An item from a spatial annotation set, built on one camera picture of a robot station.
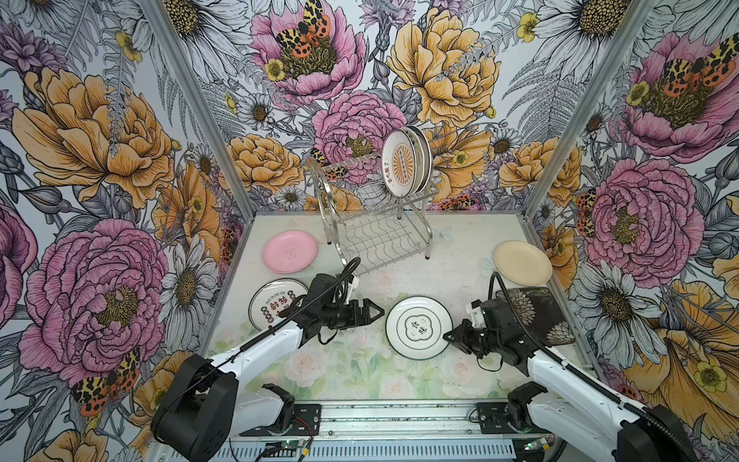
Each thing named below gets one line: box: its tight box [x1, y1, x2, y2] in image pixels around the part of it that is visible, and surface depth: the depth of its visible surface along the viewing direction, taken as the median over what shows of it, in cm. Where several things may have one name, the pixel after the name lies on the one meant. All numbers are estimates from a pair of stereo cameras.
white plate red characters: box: [248, 277, 309, 332], surface depth 98 cm
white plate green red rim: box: [418, 128, 433, 192], surface depth 80 cm
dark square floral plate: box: [495, 286, 576, 348], surface depth 96 cm
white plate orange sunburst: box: [381, 128, 418, 200], surface depth 89 cm
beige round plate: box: [492, 239, 554, 287], surface depth 111 cm
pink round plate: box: [262, 230, 319, 275], surface depth 111 cm
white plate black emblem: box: [385, 296, 454, 360], surface depth 89 cm
